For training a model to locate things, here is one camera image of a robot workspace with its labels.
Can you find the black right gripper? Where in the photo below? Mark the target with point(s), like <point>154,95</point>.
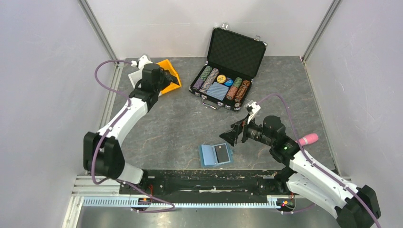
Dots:
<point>242,126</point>

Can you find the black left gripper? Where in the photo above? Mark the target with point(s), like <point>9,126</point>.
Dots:
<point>167,79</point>

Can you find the blue card holder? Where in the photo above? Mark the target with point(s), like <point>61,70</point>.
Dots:
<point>208,155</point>

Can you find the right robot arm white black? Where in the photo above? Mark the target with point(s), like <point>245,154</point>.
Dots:
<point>350,205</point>

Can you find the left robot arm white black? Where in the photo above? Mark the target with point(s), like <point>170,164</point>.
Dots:
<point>102,154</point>

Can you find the blue playing card deck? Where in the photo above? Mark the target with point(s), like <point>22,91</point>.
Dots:
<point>217,91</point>

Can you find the purple poker chip stack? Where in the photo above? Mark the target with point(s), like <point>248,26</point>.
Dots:
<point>198,84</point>

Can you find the white plastic bin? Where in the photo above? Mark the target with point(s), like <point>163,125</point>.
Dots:
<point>134,77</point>

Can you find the green poker chip stack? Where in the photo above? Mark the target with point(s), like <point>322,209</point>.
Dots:
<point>205,73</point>

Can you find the red poker chip stack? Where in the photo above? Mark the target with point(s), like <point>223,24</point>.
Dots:
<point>231,92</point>

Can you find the pink grey chip stack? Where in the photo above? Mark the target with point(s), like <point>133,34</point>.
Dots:
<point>209,80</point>

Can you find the brown orange chip stack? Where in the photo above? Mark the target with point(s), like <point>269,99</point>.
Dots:
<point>242,91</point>

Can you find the blue round chip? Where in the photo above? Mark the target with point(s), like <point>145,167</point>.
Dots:
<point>228,82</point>

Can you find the green red chip stack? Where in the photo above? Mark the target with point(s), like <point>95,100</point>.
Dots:
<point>237,82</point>

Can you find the yellow dealer button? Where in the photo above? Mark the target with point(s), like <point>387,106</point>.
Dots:
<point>221,79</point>

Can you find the black poker chip case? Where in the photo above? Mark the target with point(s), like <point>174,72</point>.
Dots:
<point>234,55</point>

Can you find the pink cylindrical tube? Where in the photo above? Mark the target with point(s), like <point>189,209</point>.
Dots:
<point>308,139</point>

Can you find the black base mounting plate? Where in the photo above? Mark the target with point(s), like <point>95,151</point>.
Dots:
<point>214,185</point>

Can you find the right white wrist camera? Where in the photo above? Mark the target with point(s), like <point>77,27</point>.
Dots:
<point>253,108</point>

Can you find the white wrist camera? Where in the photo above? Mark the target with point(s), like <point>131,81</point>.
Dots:
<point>141,62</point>
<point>253,108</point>

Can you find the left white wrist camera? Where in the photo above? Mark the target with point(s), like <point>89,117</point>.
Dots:
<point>141,62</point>

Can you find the white slotted cable duct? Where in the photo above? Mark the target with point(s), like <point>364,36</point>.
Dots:
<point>136,202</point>

